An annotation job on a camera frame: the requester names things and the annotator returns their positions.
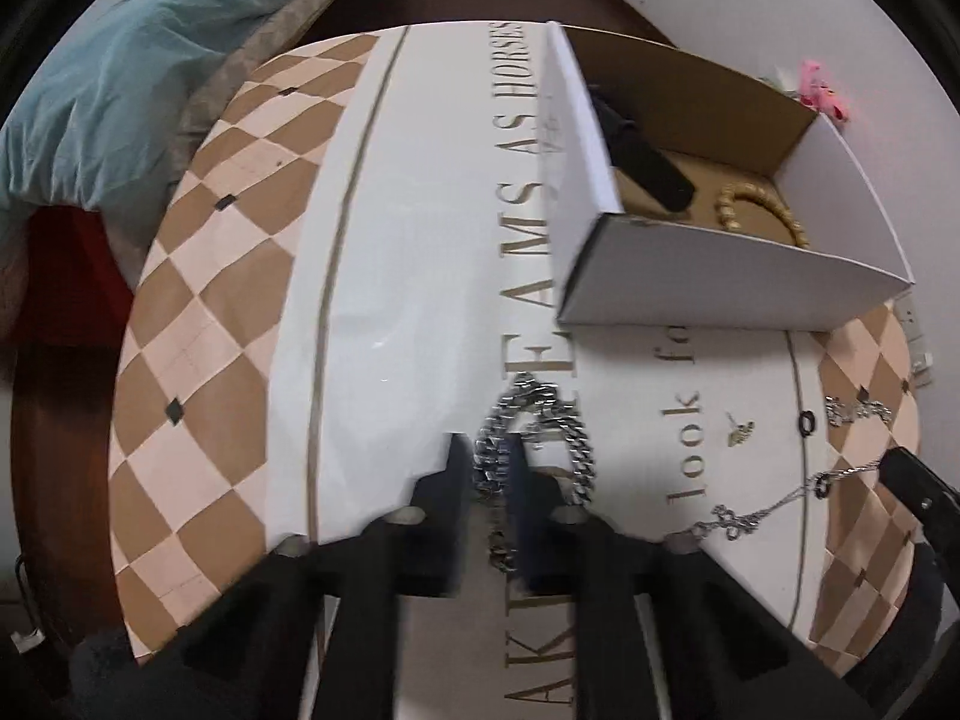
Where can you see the pink hair clip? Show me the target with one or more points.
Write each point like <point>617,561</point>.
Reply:
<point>821,94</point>

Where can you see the white power strip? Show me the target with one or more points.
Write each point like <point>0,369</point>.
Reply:
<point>913,337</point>

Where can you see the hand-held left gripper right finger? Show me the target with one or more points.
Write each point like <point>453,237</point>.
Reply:
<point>541,532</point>

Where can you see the red cloth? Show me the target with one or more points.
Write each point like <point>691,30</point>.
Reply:
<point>60,277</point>

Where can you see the small gold earring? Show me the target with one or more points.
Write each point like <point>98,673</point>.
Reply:
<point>739,433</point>

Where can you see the light blue blanket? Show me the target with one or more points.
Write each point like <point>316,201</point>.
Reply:
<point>112,90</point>

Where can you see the white cardboard box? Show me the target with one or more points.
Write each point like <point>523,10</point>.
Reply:
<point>712,286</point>

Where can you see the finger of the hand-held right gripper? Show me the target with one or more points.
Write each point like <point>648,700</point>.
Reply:
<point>924,495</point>

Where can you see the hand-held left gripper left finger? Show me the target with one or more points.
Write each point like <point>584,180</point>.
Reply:
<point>450,517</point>

